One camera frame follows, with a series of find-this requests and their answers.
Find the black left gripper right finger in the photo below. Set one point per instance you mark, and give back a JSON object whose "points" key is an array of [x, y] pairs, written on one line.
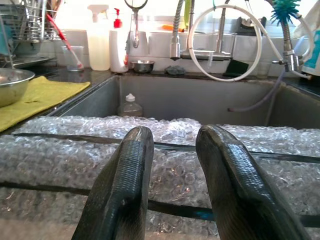
{"points": [[235, 180]]}

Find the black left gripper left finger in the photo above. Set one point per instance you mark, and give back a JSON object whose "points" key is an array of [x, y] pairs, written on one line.
{"points": [[122, 180]]}

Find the clear bubble wrap sheet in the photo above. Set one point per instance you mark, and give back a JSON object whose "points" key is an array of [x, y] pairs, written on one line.
{"points": [[75, 162]]}

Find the clear bottle with white cap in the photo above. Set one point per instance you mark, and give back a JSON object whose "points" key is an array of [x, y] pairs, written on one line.
{"points": [[130, 108]]}

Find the thin lilac tube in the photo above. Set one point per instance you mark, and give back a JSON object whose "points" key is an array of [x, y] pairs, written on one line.
{"points": [[262, 100]]}

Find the stainless steel sink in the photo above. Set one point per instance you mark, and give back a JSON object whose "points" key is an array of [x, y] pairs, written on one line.
{"points": [[200, 100]]}

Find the yellow cloth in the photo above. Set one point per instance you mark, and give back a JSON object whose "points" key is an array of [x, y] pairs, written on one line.
{"points": [[50, 95]]}

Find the dark green sponge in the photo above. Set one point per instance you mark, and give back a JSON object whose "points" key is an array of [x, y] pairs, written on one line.
{"points": [[236, 68]]}

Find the small clear glass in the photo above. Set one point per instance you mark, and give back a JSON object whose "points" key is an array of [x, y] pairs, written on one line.
{"points": [[263, 70]]}

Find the small steel bowl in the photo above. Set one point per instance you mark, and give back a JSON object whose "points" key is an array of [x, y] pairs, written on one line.
{"points": [[142, 67]]}

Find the grey scrubber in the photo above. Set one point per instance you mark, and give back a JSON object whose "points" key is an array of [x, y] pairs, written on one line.
{"points": [[175, 70]]}

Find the white bottle with red pump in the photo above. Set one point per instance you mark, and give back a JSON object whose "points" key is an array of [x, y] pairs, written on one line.
{"points": [[117, 50]]}

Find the clear plastic cup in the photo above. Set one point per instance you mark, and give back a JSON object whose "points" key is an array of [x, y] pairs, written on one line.
{"points": [[65, 62]]}

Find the white spray bottle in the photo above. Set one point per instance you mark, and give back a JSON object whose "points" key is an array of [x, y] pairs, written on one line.
{"points": [[98, 50]]}

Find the round mesh strainer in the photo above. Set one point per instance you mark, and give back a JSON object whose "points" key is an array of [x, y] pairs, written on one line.
{"points": [[135, 37]]}

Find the steel tap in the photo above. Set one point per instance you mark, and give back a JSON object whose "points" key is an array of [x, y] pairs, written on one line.
{"points": [[220, 37]]}

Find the deep steel bowl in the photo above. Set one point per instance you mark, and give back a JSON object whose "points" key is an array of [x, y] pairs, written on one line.
{"points": [[12, 87]]}

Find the teal white carton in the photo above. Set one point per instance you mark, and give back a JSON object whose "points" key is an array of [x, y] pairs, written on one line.
{"points": [[311, 57]]}

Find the flexible steel gooseneck faucet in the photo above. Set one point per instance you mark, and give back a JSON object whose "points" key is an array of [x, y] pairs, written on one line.
{"points": [[175, 45]]}

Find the black boxy object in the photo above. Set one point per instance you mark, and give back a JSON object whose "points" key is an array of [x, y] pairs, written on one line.
{"points": [[250, 27]]}

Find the yellow hanging utensil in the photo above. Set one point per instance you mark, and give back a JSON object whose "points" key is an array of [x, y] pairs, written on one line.
{"points": [[187, 15]]}

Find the blue bottle brush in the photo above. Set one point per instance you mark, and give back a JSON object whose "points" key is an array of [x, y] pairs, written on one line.
{"points": [[282, 11]]}

